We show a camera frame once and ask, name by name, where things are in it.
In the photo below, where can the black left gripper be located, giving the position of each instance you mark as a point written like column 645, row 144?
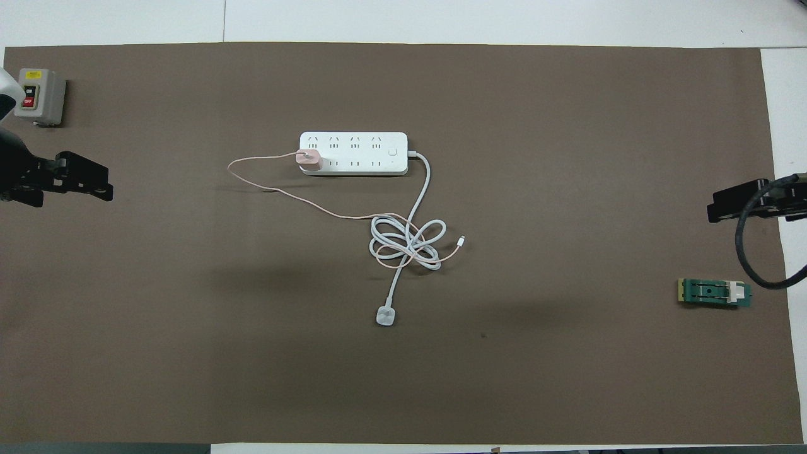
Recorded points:
column 16, row 170

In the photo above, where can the brown table mat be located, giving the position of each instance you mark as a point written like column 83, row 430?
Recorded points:
column 378, row 378

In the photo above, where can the grey on-off switch box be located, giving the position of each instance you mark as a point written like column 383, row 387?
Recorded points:
column 44, row 94

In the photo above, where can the pink charger plug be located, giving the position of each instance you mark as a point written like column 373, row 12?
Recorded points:
column 310, row 159

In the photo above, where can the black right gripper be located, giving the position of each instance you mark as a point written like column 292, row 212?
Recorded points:
column 788, row 198

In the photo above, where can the white power strip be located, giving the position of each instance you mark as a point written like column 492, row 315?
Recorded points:
column 353, row 153

